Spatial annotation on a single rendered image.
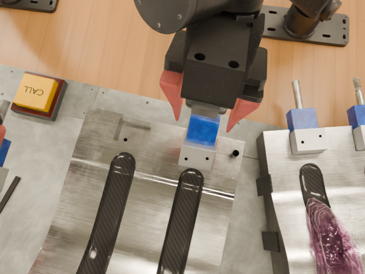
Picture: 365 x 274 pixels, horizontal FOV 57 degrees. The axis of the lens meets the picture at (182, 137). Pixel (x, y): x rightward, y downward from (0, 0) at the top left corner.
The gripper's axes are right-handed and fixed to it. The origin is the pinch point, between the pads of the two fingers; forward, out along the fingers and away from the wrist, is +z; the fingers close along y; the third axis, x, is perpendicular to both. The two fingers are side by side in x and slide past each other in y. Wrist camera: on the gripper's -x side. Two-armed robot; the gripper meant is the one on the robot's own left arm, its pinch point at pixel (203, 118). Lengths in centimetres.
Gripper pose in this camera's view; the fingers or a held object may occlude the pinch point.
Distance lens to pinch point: 41.0
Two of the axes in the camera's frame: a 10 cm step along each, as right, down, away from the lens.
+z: -1.3, 7.0, 7.0
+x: 1.9, -6.8, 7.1
